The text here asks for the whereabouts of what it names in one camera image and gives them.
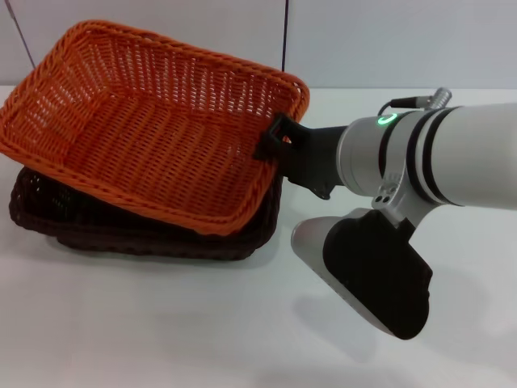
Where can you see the orange woven basket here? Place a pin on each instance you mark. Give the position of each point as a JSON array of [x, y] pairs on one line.
[[133, 133]]

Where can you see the black vertical partition strip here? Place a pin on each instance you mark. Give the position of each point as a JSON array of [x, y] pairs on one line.
[[285, 36]]

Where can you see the dark brown woven basket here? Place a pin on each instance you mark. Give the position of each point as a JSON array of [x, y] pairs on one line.
[[161, 238]]

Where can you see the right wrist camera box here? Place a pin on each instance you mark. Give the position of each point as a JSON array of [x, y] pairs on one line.
[[363, 266]]

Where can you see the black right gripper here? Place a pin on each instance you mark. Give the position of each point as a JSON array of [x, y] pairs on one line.
[[315, 157]]

